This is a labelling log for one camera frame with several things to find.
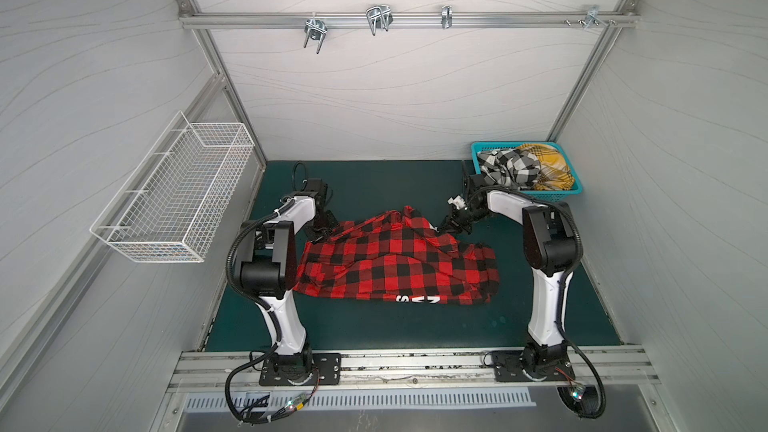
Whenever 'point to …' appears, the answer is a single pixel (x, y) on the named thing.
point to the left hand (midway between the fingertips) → (334, 228)
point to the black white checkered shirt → (513, 168)
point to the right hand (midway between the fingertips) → (443, 222)
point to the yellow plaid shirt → (554, 171)
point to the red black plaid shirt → (394, 256)
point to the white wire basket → (172, 205)
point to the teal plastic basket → (488, 146)
